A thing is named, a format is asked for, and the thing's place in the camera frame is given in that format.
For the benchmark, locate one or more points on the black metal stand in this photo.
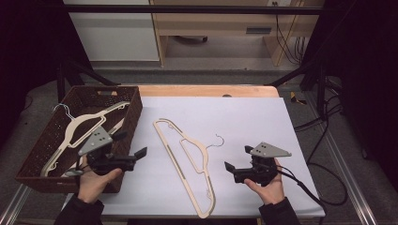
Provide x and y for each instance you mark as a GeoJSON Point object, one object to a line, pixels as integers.
{"type": "Point", "coordinates": [61, 81]}
{"type": "Point", "coordinates": [320, 90]}

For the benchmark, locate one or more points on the person's right hand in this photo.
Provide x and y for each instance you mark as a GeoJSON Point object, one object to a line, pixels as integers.
{"type": "Point", "coordinates": [270, 192]}

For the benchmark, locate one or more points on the white table sheet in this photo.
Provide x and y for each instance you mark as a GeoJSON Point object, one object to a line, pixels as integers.
{"type": "Point", "coordinates": [250, 118]}

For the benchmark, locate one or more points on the yellow and black tool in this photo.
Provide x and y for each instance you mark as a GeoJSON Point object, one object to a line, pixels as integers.
{"type": "Point", "coordinates": [294, 98]}

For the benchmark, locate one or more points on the grey power strip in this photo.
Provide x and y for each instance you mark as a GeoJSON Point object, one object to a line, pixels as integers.
{"type": "Point", "coordinates": [258, 30]}

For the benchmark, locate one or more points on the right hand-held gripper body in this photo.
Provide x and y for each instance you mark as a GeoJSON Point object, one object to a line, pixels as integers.
{"type": "Point", "coordinates": [259, 172]}

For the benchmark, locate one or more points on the person's left hand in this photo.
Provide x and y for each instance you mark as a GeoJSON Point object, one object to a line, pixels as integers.
{"type": "Point", "coordinates": [92, 186]}

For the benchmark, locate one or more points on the white cabinet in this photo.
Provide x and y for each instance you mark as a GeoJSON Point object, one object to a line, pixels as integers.
{"type": "Point", "coordinates": [115, 34]}

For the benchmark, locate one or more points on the aluminium rail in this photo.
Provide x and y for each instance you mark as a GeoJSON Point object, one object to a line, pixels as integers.
{"type": "Point", "coordinates": [12, 207]}
{"type": "Point", "coordinates": [347, 175]}

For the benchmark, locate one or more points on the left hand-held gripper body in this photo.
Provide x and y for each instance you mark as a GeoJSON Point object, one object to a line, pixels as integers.
{"type": "Point", "coordinates": [97, 140]}

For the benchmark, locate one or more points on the black horizontal frame bar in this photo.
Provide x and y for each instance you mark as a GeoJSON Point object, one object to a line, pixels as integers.
{"type": "Point", "coordinates": [187, 9]}

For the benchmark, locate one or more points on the black curtain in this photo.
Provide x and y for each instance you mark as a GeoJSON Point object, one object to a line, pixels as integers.
{"type": "Point", "coordinates": [28, 47]}
{"type": "Point", "coordinates": [369, 62]}

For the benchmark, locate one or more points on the beige plastic clothes hanger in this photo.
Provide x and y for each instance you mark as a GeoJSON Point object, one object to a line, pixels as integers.
{"type": "Point", "coordinates": [205, 154]}
{"type": "Point", "coordinates": [78, 120]}

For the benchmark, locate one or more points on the brown woven basket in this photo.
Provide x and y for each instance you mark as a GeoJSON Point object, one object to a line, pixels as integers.
{"type": "Point", "coordinates": [94, 106]}

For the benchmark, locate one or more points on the light wooden desk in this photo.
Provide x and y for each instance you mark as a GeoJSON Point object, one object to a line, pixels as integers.
{"type": "Point", "coordinates": [216, 22]}

